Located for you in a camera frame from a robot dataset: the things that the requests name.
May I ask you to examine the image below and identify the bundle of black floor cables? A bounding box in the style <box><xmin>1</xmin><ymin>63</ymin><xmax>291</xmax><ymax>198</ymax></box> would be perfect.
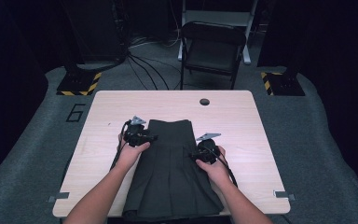
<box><xmin>126</xmin><ymin>34</ymin><xmax>183</xmax><ymax>91</ymax></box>

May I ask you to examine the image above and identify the person's right hand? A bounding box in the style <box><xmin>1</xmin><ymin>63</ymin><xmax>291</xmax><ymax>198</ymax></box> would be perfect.
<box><xmin>195</xmin><ymin>145</ymin><xmax>231</xmax><ymax>189</ymax></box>

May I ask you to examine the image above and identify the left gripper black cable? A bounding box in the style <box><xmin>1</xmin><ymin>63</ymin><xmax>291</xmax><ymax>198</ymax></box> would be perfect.
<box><xmin>109</xmin><ymin>119</ymin><xmax>132</xmax><ymax>172</ymax></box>

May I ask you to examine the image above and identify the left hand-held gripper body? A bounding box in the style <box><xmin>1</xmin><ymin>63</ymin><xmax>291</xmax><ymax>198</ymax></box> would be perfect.
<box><xmin>122</xmin><ymin>115</ymin><xmax>153</xmax><ymax>148</ymax></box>

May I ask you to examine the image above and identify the black folding chair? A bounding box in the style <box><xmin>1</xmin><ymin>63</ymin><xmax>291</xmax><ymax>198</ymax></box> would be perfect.
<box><xmin>179</xmin><ymin>21</ymin><xmax>247</xmax><ymax>91</ymax></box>
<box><xmin>177</xmin><ymin>0</ymin><xmax>259</xmax><ymax>66</ymax></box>

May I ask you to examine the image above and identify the black stand base striped tape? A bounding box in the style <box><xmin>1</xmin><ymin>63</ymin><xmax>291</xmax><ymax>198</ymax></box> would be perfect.
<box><xmin>56</xmin><ymin>70</ymin><xmax>103</xmax><ymax>97</ymax></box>
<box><xmin>259</xmin><ymin>71</ymin><xmax>307</xmax><ymax>97</ymax></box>

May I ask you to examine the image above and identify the person's left hand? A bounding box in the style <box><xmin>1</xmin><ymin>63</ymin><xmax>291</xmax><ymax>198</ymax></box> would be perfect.
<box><xmin>117</xmin><ymin>133</ymin><xmax>152</xmax><ymax>172</ymax></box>

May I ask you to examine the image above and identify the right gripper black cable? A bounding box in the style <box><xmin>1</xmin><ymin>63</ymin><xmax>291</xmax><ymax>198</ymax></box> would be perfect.
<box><xmin>208</xmin><ymin>145</ymin><xmax>239</xmax><ymax>189</ymax></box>

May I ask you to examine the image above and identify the black pleated skirt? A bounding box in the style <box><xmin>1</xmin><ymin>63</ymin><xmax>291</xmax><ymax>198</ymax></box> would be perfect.
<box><xmin>122</xmin><ymin>119</ymin><xmax>225</xmax><ymax>223</ymax></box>

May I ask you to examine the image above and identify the dark curtain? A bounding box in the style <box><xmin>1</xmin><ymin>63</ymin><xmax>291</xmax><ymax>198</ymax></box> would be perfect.
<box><xmin>0</xmin><ymin>0</ymin><xmax>66</xmax><ymax>192</ymax></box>
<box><xmin>256</xmin><ymin>0</ymin><xmax>358</xmax><ymax>216</ymax></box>

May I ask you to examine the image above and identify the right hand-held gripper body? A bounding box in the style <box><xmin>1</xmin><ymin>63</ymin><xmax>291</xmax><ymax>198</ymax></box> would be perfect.
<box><xmin>192</xmin><ymin>132</ymin><xmax>223</xmax><ymax>165</ymax></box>

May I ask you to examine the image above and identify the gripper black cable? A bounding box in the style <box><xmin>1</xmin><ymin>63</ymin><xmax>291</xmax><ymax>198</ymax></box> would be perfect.
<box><xmin>208</xmin><ymin>145</ymin><xmax>239</xmax><ymax>189</ymax></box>
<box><xmin>109</xmin><ymin>119</ymin><xmax>132</xmax><ymax>172</ymax></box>

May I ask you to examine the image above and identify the black equipment cabinet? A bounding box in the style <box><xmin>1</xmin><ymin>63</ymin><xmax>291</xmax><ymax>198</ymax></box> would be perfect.
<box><xmin>59</xmin><ymin>0</ymin><xmax>129</xmax><ymax>69</ymax></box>

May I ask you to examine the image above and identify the grey tape piece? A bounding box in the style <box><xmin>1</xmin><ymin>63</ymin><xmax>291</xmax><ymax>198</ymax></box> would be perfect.
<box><xmin>47</xmin><ymin>191</ymin><xmax>72</xmax><ymax>204</ymax></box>
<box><xmin>272</xmin><ymin>189</ymin><xmax>296</xmax><ymax>202</ymax></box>

